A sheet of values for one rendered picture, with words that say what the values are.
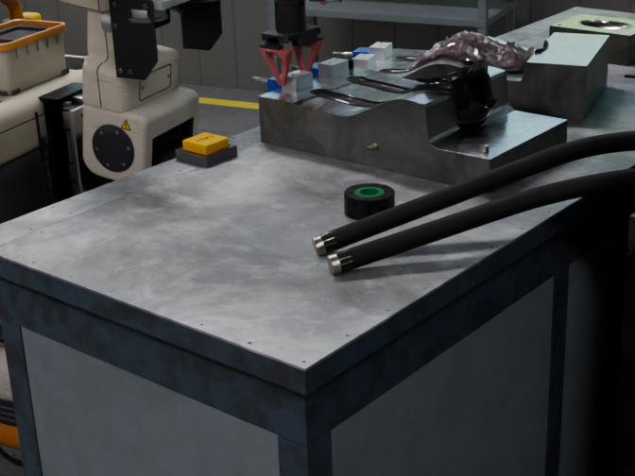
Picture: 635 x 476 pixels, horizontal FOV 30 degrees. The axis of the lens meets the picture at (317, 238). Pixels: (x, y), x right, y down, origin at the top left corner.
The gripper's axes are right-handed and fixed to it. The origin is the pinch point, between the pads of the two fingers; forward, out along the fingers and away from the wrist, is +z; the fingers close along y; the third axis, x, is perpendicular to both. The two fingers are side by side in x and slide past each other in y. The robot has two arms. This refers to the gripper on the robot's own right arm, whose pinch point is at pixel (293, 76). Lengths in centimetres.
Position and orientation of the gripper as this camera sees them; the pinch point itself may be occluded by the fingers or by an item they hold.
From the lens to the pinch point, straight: 225.1
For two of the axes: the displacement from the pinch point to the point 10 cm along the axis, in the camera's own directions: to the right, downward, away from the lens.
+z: 0.4, 9.2, 3.9
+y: 6.3, -3.2, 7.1
